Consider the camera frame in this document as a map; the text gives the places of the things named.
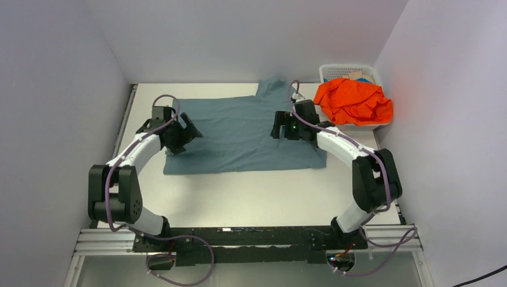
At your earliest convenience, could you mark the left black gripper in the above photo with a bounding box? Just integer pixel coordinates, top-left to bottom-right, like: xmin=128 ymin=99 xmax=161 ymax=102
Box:
xmin=165 ymin=113 xmax=201 ymax=156

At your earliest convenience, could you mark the white plastic laundry basket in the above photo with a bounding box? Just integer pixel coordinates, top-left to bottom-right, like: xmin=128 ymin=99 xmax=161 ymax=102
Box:
xmin=319 ymin=64 xmax=388 ymax=130

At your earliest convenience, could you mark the blue garment in basket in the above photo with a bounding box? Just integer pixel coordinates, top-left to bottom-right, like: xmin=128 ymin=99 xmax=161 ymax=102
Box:
xmin=355 ymin=78 xmax=374 ymax=84

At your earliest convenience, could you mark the orange t shirt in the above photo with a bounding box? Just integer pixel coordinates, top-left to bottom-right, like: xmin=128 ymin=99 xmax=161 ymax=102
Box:
xmin=313 ymin=78 xmax=393 ymax=126

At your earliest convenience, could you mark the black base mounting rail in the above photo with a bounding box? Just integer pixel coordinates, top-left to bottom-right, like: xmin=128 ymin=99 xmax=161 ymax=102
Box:
xmin=133 ymin=225 xmax=368 ymax=267

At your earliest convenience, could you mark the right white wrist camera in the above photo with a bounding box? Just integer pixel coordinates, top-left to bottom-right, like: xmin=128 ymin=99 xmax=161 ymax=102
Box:
xmin=291 ymin=92 xmax=306 ymax=103

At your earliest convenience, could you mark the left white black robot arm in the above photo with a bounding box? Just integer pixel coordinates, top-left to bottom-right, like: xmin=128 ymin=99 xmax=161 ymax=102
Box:
xmin=87 ymin=106 xmax=203 ymax=251

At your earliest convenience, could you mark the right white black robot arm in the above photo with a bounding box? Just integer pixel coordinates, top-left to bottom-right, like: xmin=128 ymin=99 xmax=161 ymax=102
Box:
xmin=270 ymin=100 xmax=402 ymax=248

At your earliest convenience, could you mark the black cable bottom right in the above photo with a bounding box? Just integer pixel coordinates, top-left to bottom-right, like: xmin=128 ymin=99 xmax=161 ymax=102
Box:
xmin=451 ymin=264 xmax=507 ymax=287

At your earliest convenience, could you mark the aluminium frame rail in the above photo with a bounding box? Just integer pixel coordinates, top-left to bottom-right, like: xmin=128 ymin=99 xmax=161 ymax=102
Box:
xmin=74 ymin=225 xmax=422 ymax=256

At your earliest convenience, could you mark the grey-blue t shirt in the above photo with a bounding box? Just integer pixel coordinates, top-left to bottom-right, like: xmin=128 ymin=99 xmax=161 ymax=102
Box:
xmin=163 ymin=78 xmax=327 ymax=175

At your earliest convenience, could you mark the tan item in basket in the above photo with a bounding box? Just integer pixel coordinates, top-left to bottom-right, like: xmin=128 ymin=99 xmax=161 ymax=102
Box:
xmin=343 ymin=71 xmax=375 ymax=83

